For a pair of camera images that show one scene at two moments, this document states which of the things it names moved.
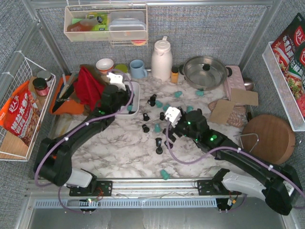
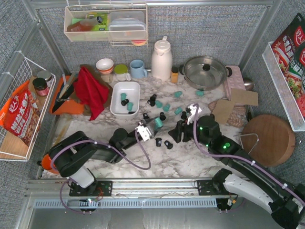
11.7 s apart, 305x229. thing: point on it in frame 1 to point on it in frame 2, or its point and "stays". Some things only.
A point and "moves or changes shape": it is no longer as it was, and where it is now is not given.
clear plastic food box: (127, 26) stays
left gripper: (128, 94) to (147, 129)
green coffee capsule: (157, 127) moves or changes shape
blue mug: (137, 69) stays
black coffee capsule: (152, 101) stays
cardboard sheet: (221, 111) stays
